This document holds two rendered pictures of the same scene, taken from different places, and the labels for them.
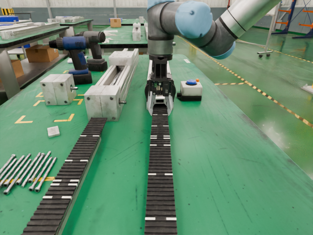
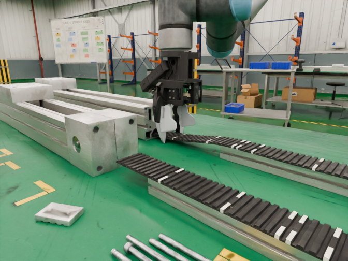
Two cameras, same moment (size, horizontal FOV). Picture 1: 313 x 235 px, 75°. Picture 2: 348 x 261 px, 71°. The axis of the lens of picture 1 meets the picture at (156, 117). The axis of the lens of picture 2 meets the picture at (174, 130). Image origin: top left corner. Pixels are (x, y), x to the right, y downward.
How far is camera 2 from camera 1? 0.49 m
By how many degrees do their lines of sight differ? 44
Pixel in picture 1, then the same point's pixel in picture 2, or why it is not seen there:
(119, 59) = (31, 91)
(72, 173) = (271, 212)
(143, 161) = (256, 175)
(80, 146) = (194, 187)
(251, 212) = not seen: outside the picture
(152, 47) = (178, 38)
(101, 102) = (116, 133)
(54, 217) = not seen: outside the picture
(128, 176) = (278, 192)
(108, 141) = not seen: hidden behind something
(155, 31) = (182, 16)
